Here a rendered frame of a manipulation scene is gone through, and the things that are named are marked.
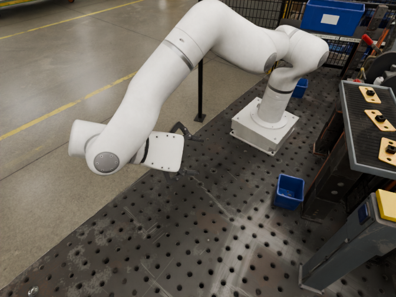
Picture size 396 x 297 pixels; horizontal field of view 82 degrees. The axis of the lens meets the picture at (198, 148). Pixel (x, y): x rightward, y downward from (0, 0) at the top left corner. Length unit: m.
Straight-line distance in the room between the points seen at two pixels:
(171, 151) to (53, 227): 1.48
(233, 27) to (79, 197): 1.72
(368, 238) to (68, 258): 0.88
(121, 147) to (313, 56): 0.76
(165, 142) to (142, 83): 0.16
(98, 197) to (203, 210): 1.17
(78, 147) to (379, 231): 0.62
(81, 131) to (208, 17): 0.36
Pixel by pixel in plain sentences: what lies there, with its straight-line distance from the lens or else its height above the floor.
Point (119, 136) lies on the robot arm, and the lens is 0.46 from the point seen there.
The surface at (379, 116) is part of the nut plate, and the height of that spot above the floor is 1.17.
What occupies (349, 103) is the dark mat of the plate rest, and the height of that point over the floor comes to 1.16.
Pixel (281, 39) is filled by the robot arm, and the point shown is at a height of 1.25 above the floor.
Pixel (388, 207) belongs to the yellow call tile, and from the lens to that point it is 0.55.
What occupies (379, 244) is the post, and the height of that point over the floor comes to 1.07.
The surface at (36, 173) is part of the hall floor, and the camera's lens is 2.37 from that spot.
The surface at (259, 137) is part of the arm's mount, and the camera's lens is 1.15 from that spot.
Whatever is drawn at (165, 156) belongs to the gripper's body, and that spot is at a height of 1.10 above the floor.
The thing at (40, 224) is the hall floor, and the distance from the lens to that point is 2.03.
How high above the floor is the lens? 1.53
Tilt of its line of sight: 46 degrees down
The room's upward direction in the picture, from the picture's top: straight up
